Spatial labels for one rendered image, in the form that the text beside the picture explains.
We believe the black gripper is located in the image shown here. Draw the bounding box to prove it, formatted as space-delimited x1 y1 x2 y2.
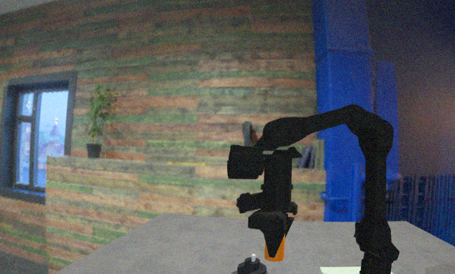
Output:
248 179 297 258

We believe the orange tapered knob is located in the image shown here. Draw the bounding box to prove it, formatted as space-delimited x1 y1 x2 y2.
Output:
265 234 285 262

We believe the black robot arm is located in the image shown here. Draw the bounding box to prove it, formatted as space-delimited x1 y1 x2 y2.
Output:
227 104 399 274

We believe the dark grey round pedestal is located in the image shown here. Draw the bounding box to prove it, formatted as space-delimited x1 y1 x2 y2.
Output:
237 254 267 274

